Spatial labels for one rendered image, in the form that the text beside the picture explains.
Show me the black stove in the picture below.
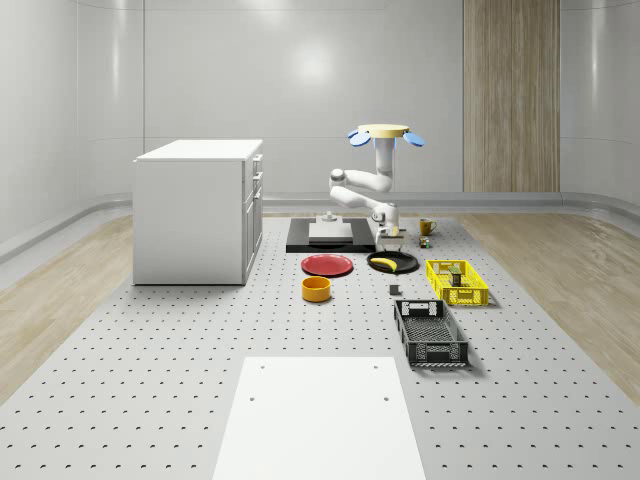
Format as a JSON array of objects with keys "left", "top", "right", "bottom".
[{"left": 285, "top": 210, "right": 378, "bottom": 254}]

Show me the black plate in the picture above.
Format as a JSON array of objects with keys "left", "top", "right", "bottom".
[{"left": 366, "top": 250, "right": 421, "bottom": 276}]

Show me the yellow bowl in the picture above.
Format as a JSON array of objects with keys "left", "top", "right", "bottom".
[{"left": 301, "top": 276, "right": 333, "bottom": 304}]

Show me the dark grey basket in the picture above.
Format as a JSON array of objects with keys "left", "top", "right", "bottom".
[{"left": 392, "top": 298, "right": 472, "bottom": 369}]

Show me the yellow basket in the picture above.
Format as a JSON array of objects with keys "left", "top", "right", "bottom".
[{"left": 425, "top": 259, "right": 491, "bottom": 307}]

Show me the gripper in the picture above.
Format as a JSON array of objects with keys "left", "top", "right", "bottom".
[{"left": 375, "top": 230, "right": 406, "bottom": 254}]

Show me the white cabinet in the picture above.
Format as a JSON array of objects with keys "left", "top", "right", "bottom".
[{"left": 132, "top": 139, "right": 265, "bottom": 287}]

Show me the red plate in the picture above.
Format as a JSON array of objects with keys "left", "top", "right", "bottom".
[{"left": 300, "top": 253, "right": 355, "bottom": 278}]

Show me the white board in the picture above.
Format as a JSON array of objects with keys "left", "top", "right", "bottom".
[{"left": 212, "top": 356, "right": 428, "bottom": 480}]

